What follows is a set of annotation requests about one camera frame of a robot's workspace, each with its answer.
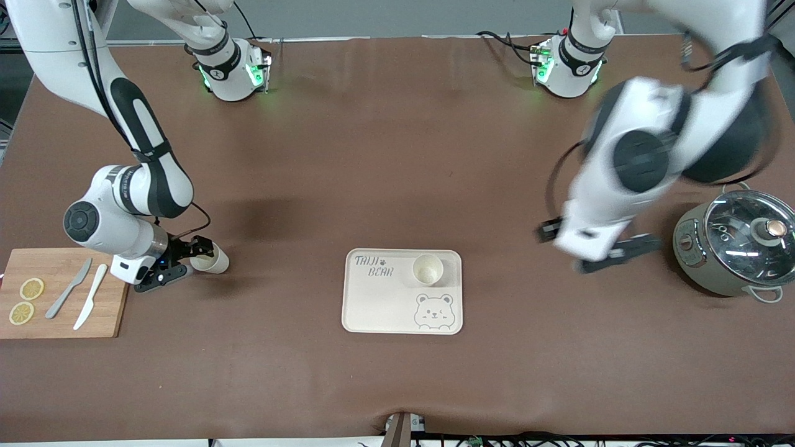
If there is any white plastic cup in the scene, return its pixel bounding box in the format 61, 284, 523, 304
412, 253, 444, 287
189, 242, 230, 274

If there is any cream bear print tray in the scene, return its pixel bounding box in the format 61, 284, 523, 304
341, 249, 463, 335

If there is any white plastic knife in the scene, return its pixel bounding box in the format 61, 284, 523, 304
73, 264, 109, 331

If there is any grey plastic knife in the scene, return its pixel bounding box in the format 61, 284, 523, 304
45, 258, 93, 320

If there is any pale green electric pot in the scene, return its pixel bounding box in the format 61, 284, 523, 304
673, 180, 795, 304

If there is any wooden cutting board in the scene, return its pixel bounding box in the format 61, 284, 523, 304
0, 247, 137, 339

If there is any glass pot lid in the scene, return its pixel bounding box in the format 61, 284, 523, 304
704, 190, 795, 287

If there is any brown table cover sheet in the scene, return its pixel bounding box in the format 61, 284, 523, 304
0, 34, 795, 443

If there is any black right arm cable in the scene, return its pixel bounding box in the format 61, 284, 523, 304
71, 0, 212, 244

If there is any black base cable bundle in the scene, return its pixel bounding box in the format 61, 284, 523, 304
477, 30, 542, 66

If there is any thin black base cable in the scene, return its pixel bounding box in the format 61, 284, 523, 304
233, 0, 259, 42

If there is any metal table edge bracket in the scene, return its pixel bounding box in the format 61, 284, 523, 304
384, 411, 427, 447

